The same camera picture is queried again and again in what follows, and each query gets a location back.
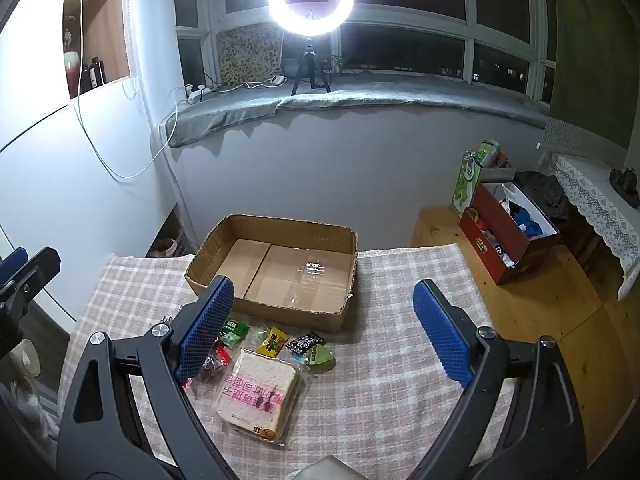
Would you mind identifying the ring light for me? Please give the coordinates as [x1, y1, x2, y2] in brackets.
[267, 0, 356, 38]

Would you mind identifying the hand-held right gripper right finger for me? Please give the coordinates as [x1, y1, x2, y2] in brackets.
[405, 279, 586, 480]

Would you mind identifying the small green candy packet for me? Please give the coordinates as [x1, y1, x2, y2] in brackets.
[220, 317, 250, 348]

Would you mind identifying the white cable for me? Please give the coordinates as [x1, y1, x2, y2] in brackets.
[69, 0, 182, 180]

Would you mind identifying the pale plastic bag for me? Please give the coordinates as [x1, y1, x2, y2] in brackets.
[147, 232, 191, 259]

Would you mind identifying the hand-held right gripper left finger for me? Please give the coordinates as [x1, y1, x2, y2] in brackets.
[56, 275, 241, 480]

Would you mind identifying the black tripod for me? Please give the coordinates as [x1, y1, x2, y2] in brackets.
[291, 10, 333, 96]

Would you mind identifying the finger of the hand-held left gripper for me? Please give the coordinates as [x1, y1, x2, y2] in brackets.
[0, 247, 29, 287]
[0, 246, 62, 322]

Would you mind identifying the white window frame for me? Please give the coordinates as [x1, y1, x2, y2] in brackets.
[172, 0, 558, 106]

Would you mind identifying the leopard pattern panel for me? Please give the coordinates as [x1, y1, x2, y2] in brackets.
[216, 25, 285, 87]

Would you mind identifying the red round ornament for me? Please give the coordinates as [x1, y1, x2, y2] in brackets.
[64, 50, 81, 98]

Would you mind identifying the clear red snack packet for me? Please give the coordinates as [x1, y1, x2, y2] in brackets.
[192, 340, 233, 386]

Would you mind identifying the white lace cloth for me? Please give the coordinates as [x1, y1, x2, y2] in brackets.
[542, 117, 640, 301]

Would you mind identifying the red storage box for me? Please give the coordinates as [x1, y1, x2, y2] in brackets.
[459, 182, 560, 286]

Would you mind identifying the sliced bread packet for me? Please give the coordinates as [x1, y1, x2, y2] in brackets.
[215, 347, 301, 448]

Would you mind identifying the plaid tablecloth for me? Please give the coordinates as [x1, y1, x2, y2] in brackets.
[62, 242, 516, 480]

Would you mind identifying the yellow candy packet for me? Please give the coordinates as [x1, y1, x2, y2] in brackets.
[256, 326, 288, 358]

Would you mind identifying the green tissue box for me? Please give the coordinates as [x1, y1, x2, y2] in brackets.
[452, 141, 501, 218]

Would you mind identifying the grey windowsill blanket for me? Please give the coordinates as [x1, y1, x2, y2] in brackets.
[165, 72, 551, 148]

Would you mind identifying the person's left hand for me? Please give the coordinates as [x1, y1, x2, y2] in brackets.
[11, 339, 42, 378]

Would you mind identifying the dark teapot ornament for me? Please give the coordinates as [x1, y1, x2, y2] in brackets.
[609, 165, 640, 196]

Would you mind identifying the dark green curtain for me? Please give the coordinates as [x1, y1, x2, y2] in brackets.
[547, 0, 640, 148]

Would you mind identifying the black snack packet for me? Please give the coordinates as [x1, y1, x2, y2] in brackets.
[285, 331, 328, 356]

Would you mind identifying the black bag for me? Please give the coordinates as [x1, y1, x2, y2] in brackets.
[515, 171, 571, 221]

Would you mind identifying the cardboard box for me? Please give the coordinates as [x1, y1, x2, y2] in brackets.
[185, 214, 360, 333]

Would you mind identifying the white power strip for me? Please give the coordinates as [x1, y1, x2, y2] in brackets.
[185, 84, 213, 106]

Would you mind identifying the green jelly cup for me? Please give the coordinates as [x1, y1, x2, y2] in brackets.
[295, 345, 336, 373]

